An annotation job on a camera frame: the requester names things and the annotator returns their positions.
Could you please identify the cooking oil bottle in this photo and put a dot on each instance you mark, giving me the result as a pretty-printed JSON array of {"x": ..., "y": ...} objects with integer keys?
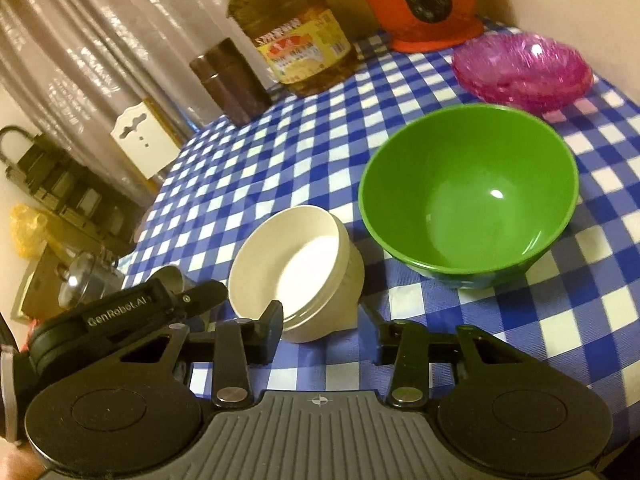
[{"x": 295, "y": 35}]

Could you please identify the white wooden chair back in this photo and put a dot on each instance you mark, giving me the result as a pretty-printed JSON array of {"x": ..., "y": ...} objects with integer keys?
[{"x": 145, "y": 140}]

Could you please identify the yellow plastic bag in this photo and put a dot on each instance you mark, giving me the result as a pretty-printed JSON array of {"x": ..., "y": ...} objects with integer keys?
[{"x": 30, "y": 230}]

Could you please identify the steel tiered lunch container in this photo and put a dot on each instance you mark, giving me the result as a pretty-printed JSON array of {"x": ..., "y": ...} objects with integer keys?
[{"x": 87, "y": 280}]

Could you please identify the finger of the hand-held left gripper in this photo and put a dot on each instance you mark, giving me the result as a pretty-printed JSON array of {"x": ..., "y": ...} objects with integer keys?
[{"x": 200, "y": 296}]

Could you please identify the cream plastic bowl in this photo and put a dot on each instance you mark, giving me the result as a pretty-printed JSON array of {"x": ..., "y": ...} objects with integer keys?
[{"x": 295, "y": 270}]

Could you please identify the green plastic bowl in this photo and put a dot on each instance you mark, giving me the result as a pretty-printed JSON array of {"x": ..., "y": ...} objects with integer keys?
[{"x": 470, "y": 200}]

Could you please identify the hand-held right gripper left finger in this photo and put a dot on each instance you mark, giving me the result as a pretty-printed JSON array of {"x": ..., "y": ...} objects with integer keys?
[{"x": 230, "y": 360}]

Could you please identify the blue white checkered tablecloth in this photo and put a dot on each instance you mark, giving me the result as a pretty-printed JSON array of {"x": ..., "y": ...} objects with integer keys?
[{"x": 260, "y": 170}]

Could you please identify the brown cylindrical canister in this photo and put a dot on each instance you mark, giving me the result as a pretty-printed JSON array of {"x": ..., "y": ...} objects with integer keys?
[{"x": 232, "y": 80}]

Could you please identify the black metal rack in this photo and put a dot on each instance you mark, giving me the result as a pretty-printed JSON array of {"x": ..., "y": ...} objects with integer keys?
[{"x": 65, "y": 190}]

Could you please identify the small steel bowl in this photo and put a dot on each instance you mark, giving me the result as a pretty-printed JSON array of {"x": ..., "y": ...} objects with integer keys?
[{"x": 167, "y": 277}]

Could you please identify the red electric pressure cooker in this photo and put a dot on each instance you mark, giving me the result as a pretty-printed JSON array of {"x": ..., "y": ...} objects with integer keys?
[{"x": 425, "y": 5}]

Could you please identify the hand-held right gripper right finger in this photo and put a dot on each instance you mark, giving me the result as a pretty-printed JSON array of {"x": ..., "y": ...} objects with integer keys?
[{"x": 407, "y": 360}]

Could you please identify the sheer pale curtain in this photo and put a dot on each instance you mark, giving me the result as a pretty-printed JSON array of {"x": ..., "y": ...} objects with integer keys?
[{"x": 100, "y": 50}]

